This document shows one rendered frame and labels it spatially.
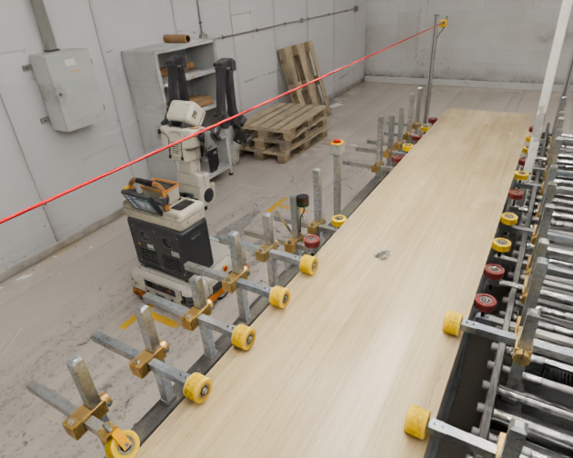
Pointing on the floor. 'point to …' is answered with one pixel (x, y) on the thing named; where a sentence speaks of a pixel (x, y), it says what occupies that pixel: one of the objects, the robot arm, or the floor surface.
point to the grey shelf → (151, 114)
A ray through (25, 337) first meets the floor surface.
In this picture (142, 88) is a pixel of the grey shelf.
